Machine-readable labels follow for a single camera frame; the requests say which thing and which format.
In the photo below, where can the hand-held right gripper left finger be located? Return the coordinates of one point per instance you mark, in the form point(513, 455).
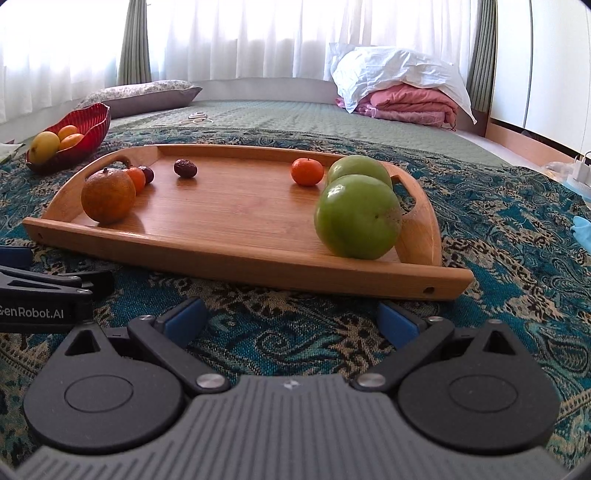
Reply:
point(187, 318)

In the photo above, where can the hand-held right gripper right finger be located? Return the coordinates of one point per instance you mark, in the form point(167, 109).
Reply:
point(399, 319)

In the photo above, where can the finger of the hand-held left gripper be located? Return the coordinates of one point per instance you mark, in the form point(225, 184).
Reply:
point(55, 281)
point(14, 257)

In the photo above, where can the large brownish orange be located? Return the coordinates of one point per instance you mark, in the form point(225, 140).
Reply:
point(108, 196)

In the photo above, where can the wooden tray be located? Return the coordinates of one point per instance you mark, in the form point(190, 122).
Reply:
point(240, 217)

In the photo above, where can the small tangerine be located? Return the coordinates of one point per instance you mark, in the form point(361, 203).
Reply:
point(137, 180)
point(307, 171)

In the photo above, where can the red date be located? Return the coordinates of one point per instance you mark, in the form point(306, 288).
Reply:
point(148, 174)
point(185, 168)

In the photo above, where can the pale green pear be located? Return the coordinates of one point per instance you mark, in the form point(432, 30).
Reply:
point(360, 167)

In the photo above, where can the paper sheet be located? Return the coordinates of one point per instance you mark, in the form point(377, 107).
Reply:
point(9, 152)

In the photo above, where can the round green apple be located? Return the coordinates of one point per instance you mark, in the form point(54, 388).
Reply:
point(358, 218)

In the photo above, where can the yellow mango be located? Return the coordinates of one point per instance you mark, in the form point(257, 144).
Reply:
point(44, 146)

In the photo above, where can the teal paisley blanket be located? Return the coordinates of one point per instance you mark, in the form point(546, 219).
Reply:
point(485, 240)

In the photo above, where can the orange in bowl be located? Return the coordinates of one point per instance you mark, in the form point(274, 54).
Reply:
point(72, 141)
point(68, 131)

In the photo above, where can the red ribbed bowl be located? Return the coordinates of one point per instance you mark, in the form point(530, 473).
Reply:
point(92, 124)

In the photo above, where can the light blue cloth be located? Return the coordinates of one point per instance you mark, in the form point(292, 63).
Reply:
point(582, 233)

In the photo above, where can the floral pillow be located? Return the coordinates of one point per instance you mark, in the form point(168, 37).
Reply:
point(138, 94)

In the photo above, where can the pink folded blanket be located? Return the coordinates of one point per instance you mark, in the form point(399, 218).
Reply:
point(411, 106)

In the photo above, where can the clear plastic bag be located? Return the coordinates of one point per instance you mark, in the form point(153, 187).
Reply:
point(556, 168)

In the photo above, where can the green quilted mat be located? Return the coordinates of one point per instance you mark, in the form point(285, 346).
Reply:
point(286, 117)

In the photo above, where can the white charger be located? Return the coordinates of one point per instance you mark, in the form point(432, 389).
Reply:
point(582, 168)

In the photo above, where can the green curtain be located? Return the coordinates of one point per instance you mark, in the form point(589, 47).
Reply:
point(481, 55)
point(135, 41)

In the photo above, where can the white and pink bedding pile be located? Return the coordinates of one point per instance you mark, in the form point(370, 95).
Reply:
point(397, 69)

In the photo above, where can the white sheer curtain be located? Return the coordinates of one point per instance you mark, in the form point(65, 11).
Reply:
point(254, 37)

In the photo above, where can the white wardrobe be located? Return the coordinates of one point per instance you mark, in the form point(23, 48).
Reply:
point(540, 64)

